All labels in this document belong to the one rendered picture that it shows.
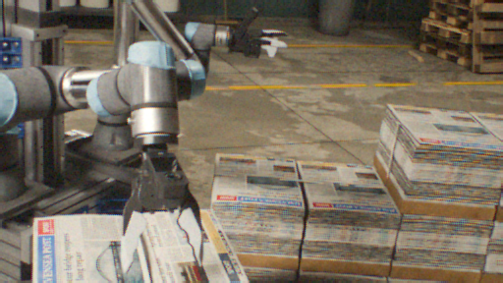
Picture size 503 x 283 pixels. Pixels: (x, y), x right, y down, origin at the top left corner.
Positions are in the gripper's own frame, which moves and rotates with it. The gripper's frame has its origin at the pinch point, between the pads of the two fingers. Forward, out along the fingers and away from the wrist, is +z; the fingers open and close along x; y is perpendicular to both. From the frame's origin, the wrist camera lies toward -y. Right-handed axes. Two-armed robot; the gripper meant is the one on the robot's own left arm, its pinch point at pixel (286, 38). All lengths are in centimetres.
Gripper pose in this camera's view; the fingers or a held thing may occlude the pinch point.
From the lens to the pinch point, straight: 220.8
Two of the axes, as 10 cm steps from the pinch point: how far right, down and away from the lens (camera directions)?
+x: -0.7, 4.8, -8.7
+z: 9.9, 1.2, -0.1
